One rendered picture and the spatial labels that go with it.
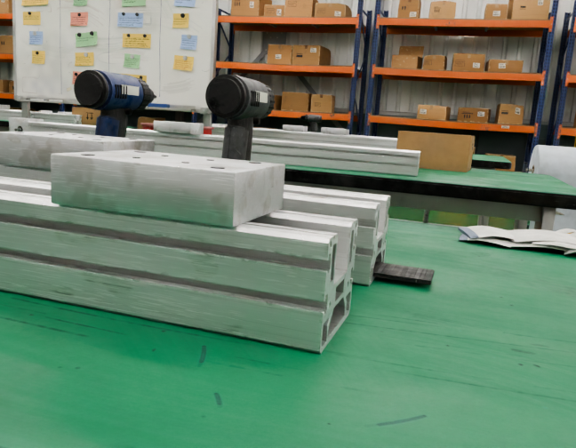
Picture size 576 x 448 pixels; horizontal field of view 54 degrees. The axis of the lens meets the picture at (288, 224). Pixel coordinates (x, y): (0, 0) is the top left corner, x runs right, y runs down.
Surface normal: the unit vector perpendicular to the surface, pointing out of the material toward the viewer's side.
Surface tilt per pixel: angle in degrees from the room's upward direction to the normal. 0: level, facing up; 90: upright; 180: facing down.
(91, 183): 90
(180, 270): 90
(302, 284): 90
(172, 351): 0
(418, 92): 90
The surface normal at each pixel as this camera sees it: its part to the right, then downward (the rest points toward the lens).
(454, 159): -0.36, 0.14
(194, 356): 0.07, -0.98
